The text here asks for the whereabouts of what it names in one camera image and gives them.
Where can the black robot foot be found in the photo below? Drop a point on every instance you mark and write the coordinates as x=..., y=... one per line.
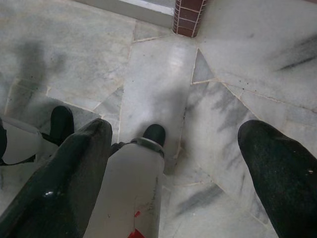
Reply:
x=62, y=121
x=154, y=134

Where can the black left robot foot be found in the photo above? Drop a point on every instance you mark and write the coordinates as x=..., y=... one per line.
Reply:
x=62, y=121

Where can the black right robot foot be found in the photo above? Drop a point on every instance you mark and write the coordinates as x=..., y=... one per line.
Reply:
x=154, y=134

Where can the silver left robot leg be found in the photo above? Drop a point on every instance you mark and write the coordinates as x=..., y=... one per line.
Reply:
x=19, y=141

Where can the red brick pillar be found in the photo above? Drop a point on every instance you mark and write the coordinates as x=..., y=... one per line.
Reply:
x=189, y=17

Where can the white door threshold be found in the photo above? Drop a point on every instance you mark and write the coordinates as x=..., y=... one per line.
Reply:
x=138, y=8

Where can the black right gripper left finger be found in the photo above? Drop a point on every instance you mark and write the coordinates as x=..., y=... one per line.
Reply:
x=62, y=178

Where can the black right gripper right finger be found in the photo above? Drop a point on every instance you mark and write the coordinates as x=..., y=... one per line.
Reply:
x=284, y=178

